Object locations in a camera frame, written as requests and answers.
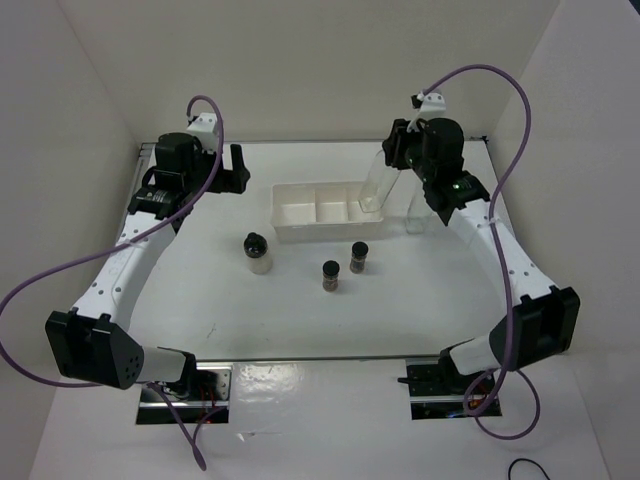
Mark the glass oil bottle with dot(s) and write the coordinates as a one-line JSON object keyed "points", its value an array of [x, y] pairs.
{"points": [[418, 215], [378, 185]]}

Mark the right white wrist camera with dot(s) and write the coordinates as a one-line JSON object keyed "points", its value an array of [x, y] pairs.
{"points": [[427, 106]]}

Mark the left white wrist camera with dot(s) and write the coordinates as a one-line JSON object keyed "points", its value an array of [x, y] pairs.
{"points": [[205, 128]]}

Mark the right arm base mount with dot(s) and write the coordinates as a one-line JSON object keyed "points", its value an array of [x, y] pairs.
{"points": [[436, 391]]}

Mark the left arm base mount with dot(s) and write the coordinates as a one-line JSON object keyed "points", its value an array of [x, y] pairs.
{"points": [[206, 399]]}

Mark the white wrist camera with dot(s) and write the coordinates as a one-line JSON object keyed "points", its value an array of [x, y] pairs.
{"points": [[205, 128], [427, 106]]}

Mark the white bottle black cap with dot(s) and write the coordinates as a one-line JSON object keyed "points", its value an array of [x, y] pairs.
{"points": [[256, 250]]}

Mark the spice jar black lid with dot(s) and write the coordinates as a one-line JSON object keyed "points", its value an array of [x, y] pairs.
{"points": [[359, 253], [330, 271]]}

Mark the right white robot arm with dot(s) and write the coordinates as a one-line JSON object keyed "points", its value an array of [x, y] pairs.
{"points": [[540, 317]]}

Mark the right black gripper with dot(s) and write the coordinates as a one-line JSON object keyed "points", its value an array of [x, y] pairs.
{"points": [[393, 145]]}

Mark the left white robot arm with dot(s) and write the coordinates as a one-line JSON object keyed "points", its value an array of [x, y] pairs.
{"points": [[91, 342]]}

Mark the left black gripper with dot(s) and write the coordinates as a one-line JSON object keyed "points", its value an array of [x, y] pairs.
{"points": [[234, 180]]}

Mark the white three-compartment tray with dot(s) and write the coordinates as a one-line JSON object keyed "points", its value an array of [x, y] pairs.
{"points": [[317, 212]]}

